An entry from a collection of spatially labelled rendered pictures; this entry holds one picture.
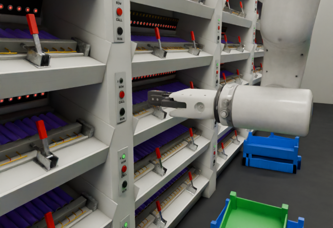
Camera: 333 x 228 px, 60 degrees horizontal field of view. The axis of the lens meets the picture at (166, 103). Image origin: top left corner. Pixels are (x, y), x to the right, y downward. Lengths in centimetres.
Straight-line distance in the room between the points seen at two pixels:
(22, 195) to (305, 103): 50
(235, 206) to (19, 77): 90
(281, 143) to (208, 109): 146
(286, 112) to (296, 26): 14
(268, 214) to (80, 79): 85
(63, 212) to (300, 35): 61
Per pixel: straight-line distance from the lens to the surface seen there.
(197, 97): 56
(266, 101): 53
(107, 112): 69
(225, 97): 55
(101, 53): 67
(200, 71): 131
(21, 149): 63
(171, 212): 115
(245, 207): 119
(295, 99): 53
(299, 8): 51
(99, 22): 68
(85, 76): 63
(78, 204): 77
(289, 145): 199
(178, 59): 97
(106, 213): 79
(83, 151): 67
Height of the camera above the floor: 72
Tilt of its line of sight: 11 degrees down
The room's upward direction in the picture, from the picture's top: straight up
